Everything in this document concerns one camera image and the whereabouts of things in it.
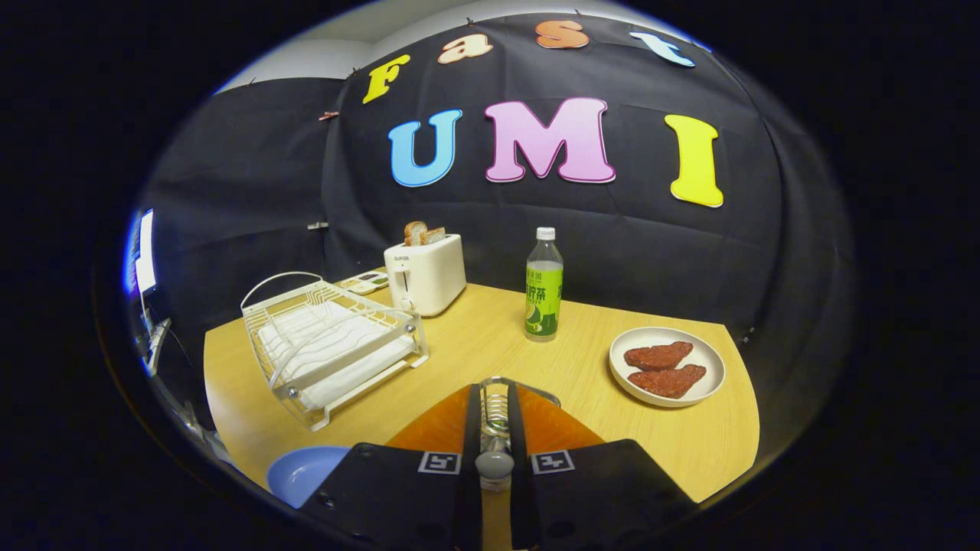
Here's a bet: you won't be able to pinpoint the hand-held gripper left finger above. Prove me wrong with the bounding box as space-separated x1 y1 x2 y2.
300 383 483 551

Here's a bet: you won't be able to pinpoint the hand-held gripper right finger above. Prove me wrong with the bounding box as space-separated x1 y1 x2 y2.
508 383 697 551

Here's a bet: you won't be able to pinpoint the metal spoon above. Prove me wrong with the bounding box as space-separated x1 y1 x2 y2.
475 413 516 491

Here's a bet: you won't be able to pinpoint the metal wire basket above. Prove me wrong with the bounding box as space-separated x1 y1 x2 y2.
479 376 561 460

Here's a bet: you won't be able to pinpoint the blue plate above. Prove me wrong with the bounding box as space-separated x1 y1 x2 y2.
266 446 351 510

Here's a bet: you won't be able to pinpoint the white wire dish rack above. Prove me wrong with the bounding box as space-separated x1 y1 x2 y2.
240 272 430 432

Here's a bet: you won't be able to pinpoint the white round plate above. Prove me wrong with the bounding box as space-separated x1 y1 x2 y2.
609 327 727 408

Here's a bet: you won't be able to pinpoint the green label drink bottle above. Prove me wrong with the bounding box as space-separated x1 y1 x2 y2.
524 227 565 342

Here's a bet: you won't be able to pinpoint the white ribbed drip tray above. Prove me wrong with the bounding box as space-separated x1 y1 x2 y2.
256 300 418 411

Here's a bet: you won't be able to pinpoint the brown meat piece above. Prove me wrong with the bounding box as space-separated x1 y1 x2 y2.
628 364 707 399
624 341 694 372

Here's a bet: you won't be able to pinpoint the white toaster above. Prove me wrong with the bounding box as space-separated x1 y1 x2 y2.
384 233 468 318

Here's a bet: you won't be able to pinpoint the small compartment tray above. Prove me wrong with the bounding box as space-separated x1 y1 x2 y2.
339 269 390 296

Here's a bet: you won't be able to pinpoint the black backdrop cloth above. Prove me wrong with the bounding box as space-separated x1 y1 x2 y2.
126 11 854 429

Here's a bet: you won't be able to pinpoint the computer monitor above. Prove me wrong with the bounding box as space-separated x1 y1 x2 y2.
122 208 158 296

